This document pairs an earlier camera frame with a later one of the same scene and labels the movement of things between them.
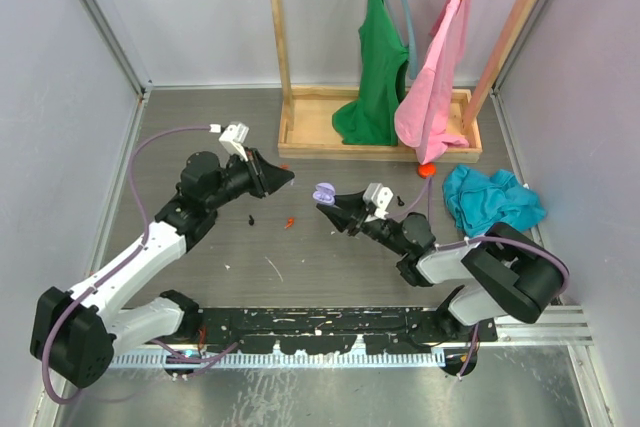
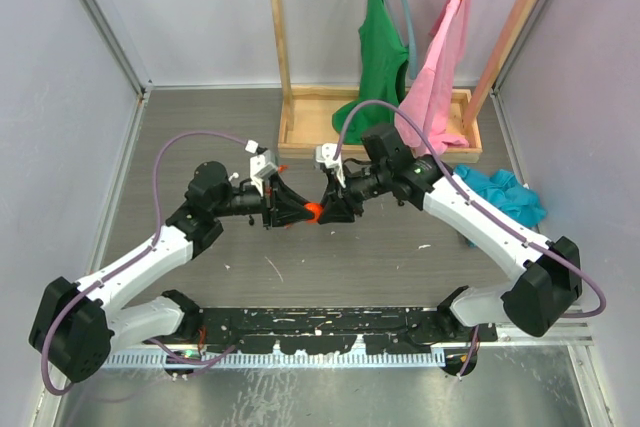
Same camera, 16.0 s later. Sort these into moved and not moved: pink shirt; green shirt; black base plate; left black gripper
Moved: left black gripper
Not moved: green shirt; pink shirt; black base plate
